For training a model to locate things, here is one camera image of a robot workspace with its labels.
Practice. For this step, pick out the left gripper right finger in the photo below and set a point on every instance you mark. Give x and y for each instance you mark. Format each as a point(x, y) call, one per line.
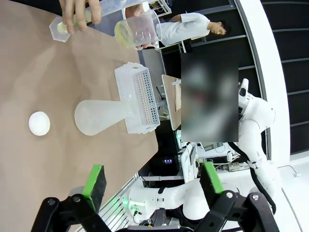
point(212, 180)

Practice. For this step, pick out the person's right hand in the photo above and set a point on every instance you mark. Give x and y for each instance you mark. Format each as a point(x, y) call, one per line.
point(79, 14)

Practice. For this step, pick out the person's left hand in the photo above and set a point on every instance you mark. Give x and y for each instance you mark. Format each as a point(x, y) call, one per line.
point(138, 10)

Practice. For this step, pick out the white perforated plastic basket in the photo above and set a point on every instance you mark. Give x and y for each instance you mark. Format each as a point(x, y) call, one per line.
point(130, 91)

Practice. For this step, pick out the person in white lab coat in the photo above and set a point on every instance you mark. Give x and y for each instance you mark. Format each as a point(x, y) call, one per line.
point(183, 26)

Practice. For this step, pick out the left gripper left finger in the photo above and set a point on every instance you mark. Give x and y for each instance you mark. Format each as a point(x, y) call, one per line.
point(94, 186)

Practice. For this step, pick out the frosted plastic conical flask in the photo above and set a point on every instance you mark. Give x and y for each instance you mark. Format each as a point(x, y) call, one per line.
point(94, 118)

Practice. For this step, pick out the clear plastic graduated cylinder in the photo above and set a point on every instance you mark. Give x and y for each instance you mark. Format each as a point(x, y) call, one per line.
point(59, 31)

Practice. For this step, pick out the clear plastic beaker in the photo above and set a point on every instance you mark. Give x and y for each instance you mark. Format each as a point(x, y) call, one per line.
point(135, 31)

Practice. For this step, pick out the white round stopper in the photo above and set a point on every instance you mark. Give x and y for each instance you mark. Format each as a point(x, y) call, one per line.
point(39, 123)

